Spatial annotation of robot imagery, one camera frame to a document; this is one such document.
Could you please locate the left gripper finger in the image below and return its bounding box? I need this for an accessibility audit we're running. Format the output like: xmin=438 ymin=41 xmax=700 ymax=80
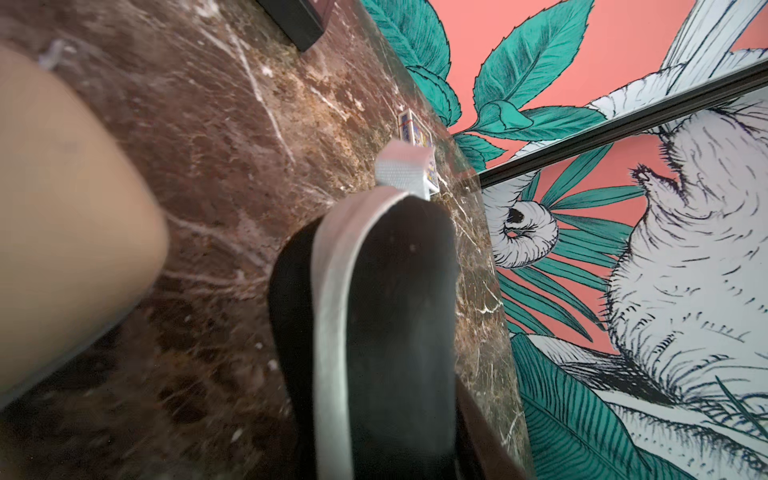
xmin=456 ymin=376 xmax=526 ymax=480

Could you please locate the grey umbrella case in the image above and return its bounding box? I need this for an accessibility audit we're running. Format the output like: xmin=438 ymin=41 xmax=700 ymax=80
xmin=267 ymin=139 xmax=463 ymax=480

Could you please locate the white umbrella case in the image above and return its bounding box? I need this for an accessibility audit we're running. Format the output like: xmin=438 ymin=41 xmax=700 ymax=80
xmin=1 ymin=48 xmax=169 ymax=404

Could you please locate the playing card box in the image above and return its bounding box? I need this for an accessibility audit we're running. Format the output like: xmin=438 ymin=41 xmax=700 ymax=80
xmin=397 ymin=109 xmax=440 ymax=195

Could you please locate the folding chessboard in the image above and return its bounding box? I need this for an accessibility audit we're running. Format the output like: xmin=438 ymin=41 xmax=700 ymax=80
xmin=257 ymin=0 xmax=336 ymax=52

